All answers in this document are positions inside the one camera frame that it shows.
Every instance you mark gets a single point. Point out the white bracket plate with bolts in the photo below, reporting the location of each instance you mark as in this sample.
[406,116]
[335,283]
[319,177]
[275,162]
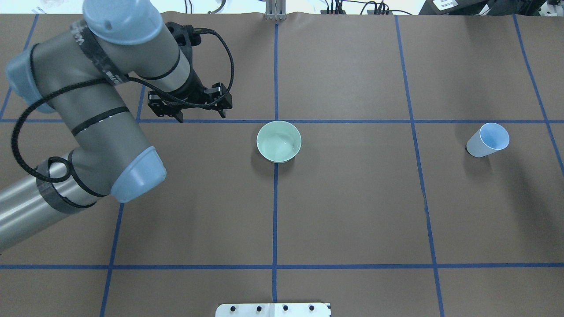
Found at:
[293,309]

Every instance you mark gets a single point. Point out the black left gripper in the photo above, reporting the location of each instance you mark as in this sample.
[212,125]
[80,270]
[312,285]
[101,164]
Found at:
[192,86]

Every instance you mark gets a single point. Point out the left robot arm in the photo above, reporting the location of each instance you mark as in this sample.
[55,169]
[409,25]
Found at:
[75,74]

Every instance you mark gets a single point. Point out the light green bowl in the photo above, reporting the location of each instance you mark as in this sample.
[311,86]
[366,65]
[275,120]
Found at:
[279,141]

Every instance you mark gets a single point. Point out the grey metal camera post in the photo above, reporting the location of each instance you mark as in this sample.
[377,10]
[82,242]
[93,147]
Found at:
[275,10]

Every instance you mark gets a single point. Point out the dark equipment box top right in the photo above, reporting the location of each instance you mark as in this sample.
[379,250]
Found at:
[546,8]

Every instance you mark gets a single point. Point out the light blue cup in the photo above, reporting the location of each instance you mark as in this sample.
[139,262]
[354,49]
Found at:
[489,138]

